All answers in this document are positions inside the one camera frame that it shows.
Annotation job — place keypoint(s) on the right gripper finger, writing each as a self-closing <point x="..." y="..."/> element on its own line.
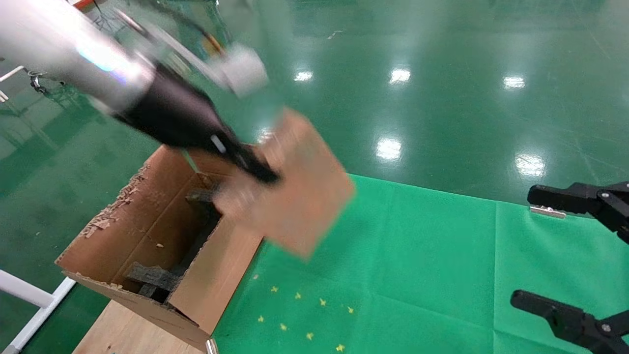
<point x="570" y="322"/>
<point x="565" y="199"/>

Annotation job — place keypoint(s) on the small cardboard box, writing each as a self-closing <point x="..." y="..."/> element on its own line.
<point x="304" y="196"/>

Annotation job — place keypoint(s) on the white metal support frame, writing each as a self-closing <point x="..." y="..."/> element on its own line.
<point x="29" y="292"/>

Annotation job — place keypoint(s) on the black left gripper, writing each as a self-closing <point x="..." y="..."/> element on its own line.
<point x="177" y="113"/>

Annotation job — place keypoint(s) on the large open cardboard carton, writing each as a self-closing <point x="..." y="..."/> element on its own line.
<point x="206" y="285"/>

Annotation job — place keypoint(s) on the green table cloth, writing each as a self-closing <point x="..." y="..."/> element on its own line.
<point x="417" y="270"/>

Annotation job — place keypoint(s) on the black foam block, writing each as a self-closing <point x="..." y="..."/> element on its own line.
<point x="201" y="199"/>
<point x="152" y="278"/>

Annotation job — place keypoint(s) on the white metal frame table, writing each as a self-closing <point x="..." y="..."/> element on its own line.
<point x="12" y="73"/>

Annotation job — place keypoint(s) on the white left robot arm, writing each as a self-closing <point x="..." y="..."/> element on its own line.
<point x="54" y="44"/>

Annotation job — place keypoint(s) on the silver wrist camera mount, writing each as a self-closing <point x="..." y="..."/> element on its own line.
<point x="243" y="73"/>

